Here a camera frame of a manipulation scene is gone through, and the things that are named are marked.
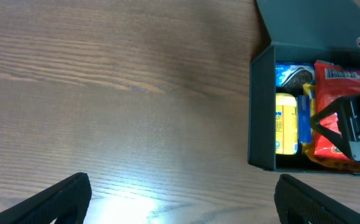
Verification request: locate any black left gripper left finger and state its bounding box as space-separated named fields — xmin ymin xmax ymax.
xmin=0 ymin=172 xmax=92 ymax=224

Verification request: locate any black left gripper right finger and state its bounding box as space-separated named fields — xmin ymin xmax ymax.
xmin=274 ymin=174 xmax=360 ymax=224

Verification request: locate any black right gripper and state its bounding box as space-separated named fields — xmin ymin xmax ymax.
xmin=310 ymin=94 xmax=360 ymax=161

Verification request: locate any red snack bag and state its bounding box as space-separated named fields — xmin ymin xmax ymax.
xmin=314 ymin=61 xmax=360 ymax=162

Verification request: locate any small blue grey packet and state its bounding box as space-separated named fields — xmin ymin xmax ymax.
xmin=297 ymin=95 xmax=312 ymax=144

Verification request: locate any yellow round candy pack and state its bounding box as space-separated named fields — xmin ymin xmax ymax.
xmin=275 ymin=93 xmax=298 ymax=155

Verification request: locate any blue Oreo cookie pack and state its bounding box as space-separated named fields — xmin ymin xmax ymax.
xmin=275 ymin=62 xmax=315 ymax=95

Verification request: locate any dark green box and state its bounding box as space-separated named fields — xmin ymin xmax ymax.
xmin=247 ymin=0 xmax=360 ymax=173

